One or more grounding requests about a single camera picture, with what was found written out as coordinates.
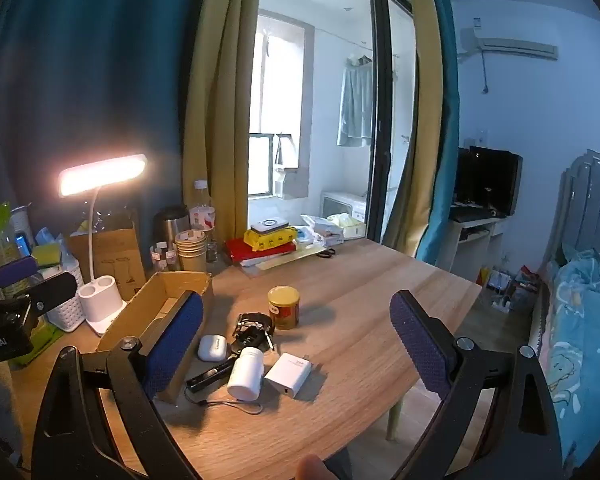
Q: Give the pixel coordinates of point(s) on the yellow printed packet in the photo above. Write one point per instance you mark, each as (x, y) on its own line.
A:
(272, 241)

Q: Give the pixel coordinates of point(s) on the white earbuds case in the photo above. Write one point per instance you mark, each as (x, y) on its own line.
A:
(212, 348)

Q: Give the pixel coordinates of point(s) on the yellow green sponge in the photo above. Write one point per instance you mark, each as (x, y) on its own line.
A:
(49, 255)

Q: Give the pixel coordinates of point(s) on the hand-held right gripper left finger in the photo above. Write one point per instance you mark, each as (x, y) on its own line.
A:
(174, 340)

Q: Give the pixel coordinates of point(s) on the hanging pale clothes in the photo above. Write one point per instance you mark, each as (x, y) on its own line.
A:
(355, 105)

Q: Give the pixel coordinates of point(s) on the white pill bottle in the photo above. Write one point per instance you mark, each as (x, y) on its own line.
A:
(245, 375)

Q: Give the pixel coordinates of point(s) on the black monitor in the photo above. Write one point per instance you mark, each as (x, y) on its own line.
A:
(487, 180)

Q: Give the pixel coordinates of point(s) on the grey bed headboard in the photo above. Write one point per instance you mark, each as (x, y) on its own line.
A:
(590, 200)

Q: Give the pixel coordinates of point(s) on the teal curtain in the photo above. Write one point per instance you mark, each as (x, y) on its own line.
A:
(79, 60)
(447, 160)

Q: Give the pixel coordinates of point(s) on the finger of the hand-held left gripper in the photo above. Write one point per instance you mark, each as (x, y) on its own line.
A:
(14, 269)
(54, 287)

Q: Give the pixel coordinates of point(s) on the black scissors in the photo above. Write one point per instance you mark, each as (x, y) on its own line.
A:
(326, 253)

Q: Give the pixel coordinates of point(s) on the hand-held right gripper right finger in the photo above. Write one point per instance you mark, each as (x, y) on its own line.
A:
(420, 345)

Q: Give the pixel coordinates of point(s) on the brown lamp carton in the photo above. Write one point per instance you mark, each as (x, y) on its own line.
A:
(124, 260)

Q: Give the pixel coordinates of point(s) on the black sliding door frame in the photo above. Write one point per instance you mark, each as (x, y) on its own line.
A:
(382, 110)

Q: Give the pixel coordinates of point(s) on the floor clutter pile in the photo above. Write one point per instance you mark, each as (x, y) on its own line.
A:
(510, 290)

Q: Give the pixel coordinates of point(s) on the white plastic basket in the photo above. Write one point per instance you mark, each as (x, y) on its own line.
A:
(69, 315)

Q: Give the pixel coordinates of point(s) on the clear glass jar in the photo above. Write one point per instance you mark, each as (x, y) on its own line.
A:
(162, 257)

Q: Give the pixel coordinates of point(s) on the white grey square device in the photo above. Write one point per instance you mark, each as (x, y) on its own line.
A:
(268, 227)

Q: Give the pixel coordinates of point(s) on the blue printed blanket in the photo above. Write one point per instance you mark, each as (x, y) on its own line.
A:
(585, 320)

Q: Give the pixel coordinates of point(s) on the white appliance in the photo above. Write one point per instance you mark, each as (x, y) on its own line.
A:
(345, 202)

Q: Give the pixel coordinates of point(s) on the plastic folder with papers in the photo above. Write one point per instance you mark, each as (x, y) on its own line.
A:
(280, 262)

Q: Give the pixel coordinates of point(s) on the person's right hand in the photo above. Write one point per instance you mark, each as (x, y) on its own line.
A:
(312, 469)

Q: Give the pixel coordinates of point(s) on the steel kettle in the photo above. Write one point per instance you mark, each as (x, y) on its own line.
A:
(169, 225)

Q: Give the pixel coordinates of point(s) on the clear water bottle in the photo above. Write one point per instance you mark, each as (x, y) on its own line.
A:
(202, 215)

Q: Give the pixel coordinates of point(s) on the white air conditioner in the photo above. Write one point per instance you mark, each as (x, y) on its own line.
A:
(510, 45)

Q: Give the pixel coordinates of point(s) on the cardboard box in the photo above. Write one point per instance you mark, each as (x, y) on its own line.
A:
(144, 305)

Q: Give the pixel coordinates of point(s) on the stack of paper cups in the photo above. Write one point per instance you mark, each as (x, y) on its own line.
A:
(192, 257)

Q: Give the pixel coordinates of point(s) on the stack of white cups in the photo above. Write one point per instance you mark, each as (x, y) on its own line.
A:
(20, 220)

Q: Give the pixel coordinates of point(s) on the white hanging bag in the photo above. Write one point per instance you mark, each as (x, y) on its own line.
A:
(286, 175)

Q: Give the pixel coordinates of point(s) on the yellow lid jar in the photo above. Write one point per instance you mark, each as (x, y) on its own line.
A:
(284, 310)

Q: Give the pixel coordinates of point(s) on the white computer desk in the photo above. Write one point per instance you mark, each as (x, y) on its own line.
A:
(470, 245)

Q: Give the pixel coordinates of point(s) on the yellow curtain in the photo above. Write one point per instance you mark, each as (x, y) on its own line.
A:
(219, 110)
(425, 110)

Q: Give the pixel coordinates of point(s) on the white charger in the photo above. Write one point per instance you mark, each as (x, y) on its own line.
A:
(287, 375)

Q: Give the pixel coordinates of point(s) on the black flashlight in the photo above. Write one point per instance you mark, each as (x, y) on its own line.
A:
(209, 376)

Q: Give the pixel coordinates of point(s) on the white desk lamp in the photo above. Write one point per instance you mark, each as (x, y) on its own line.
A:
(99, 305)

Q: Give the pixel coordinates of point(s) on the wristwatch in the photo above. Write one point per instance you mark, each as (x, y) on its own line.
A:
(254, 324)

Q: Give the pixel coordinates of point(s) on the red flat package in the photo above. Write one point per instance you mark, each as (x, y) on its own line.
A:
(237, 252)

